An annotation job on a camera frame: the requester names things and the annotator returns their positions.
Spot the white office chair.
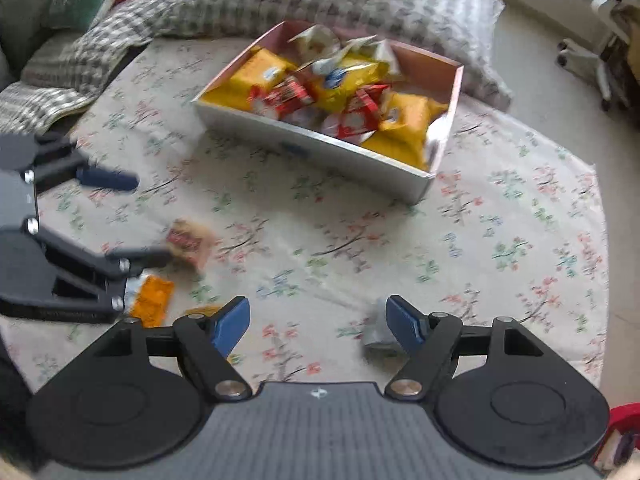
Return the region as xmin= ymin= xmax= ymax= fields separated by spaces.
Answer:
xmin=555 ymin=0 xmax=640 ymax=126

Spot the red and white snack packet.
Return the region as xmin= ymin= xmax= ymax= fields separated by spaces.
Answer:
xmin=320 ymin=110 xmax=378 ymax=143

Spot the red garment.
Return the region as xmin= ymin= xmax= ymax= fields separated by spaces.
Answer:
xmin=592 ymin=405 xmax=640 ymax=471

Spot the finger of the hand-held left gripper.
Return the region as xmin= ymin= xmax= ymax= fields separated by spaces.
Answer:
xmin=0 ymin=217 xmax=173 ymax=323
xmin=22 ymin=141 xmax=140 ymax=193

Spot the yellow packet with blue label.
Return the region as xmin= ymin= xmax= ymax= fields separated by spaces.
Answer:
xmin=300 ymin=52 xmax=393 ymax=113

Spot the white and orange snack packet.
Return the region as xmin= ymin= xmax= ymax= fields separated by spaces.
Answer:
xmin=122 ymin=272 xmax=176 ymax=326

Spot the clear plastic snack packet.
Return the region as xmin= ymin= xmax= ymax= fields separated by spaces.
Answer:
xmin=422 ymin=105 xmax=453 ymax=166

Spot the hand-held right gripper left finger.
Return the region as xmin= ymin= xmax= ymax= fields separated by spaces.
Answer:
xmin=92 ymin=296 xmax=253 ymax=402

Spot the mustard yellow snack packet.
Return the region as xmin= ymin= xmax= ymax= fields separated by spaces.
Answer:
xmin=360 ymin=92 xmax=449 ymax=171
xmin=202 ymin=46 xmax=298 ymax=113

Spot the white crinkled snack packet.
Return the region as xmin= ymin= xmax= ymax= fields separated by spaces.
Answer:
xmin=345 ymin=35 xmax=401 ymax=73
xmin=287 ymin=24 xmax=343 ymax=63

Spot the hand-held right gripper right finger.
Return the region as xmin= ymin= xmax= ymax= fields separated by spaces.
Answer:
xmin=385 ymin=295 xmax=546 ymax=401

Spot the grey checkered blanket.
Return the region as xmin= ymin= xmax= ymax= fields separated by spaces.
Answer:
xmin=75 ymin=0 xmax=513 ymax=111
xmin=0 ymin=30 xmax=151 ymax=131

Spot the small beige snack packet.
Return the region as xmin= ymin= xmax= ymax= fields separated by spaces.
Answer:
xmin=164 ymin=217 xmax=216 ymax=273

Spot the small red snack packet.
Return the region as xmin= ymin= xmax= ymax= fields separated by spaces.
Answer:
xmin=347 ymin=84 xmax=391 ymax=116
xmin=247 ymin=77 xmax=316 ymax=121

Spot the grey sofa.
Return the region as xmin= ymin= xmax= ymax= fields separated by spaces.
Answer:
xmin=0 ymin=0 xmax=81 ymax=91

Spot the pink cardboard box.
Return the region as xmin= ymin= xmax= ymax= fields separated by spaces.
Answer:
xmin=192 ymin=20 xmax=465 ymax=206

